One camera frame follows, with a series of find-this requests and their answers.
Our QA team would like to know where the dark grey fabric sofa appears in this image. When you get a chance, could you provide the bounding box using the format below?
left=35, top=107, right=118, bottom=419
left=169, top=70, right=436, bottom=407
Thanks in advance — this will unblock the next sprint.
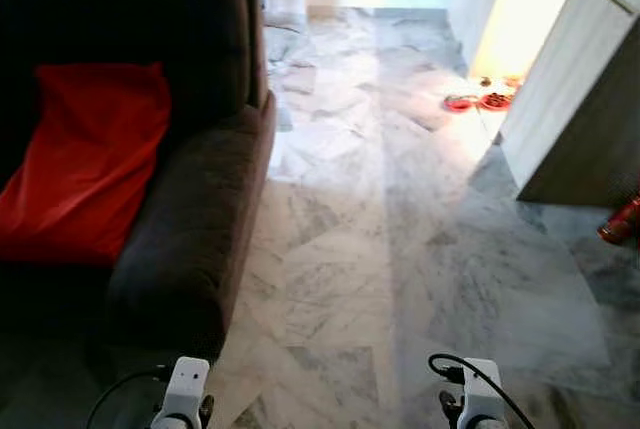
left=0, top=0, right=278, bottom=365

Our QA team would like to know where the red pillow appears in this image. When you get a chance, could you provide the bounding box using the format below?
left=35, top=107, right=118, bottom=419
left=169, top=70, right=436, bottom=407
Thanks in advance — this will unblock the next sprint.
left=0, top=61, right=173, bottom=268

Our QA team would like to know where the red bottle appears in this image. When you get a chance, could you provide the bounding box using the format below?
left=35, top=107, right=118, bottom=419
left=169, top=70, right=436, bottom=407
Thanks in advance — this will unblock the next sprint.
left=598, top=194, right=640, bottom=246

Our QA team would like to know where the red bowl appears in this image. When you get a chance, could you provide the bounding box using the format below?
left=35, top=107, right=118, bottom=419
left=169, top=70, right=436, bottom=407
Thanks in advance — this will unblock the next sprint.
left=478, top=92, right=513, bottom=112
left=443, top=95, right=475, bottom=113

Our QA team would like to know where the white wooden cabinet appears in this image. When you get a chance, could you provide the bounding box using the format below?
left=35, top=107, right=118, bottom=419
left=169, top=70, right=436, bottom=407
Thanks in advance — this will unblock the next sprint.
left=447, top=0, right=640, bottom=208

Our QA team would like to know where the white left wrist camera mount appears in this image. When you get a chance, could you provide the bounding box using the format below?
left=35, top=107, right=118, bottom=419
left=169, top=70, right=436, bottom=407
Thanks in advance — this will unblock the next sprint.
left=150, top=356, right=212, bottom=429

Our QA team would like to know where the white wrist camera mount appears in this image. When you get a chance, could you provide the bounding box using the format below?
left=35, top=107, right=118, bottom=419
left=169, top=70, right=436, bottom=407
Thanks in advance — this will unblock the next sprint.
left=150, top=356, right=212, bottom=429
left=455, top=358, right=511, bottom=429

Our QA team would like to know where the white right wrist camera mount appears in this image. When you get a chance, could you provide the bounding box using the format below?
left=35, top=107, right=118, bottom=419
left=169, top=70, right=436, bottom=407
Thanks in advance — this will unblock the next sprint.
left=455, top=358, right=511, bottom=429

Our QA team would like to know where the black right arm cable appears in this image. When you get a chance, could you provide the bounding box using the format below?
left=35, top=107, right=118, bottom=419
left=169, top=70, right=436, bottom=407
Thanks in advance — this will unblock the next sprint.
left=428, top=353, right=536, bottom=429

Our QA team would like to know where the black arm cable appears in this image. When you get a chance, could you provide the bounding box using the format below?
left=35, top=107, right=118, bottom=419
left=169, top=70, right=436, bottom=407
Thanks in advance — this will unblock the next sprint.
left=85, top=367, right=171, bottom=429
left=428, top=353, right=536, bottom=429

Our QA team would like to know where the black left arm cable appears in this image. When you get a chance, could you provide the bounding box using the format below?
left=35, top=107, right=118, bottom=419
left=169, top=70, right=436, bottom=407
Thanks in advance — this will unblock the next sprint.
left=85, top=367, right=171, bottom=429

